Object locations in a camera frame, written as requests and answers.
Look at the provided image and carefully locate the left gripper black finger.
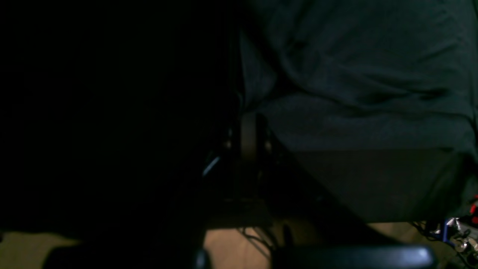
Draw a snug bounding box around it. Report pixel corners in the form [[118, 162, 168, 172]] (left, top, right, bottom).
[[240, 113, 257, 161]]

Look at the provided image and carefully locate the dark grey T-shirt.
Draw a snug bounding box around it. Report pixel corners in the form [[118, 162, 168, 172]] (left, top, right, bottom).
[[240, 0, 477, 156]]

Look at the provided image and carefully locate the black table cloth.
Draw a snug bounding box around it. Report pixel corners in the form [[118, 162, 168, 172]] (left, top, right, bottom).
[[1, 0, 477, 240]]

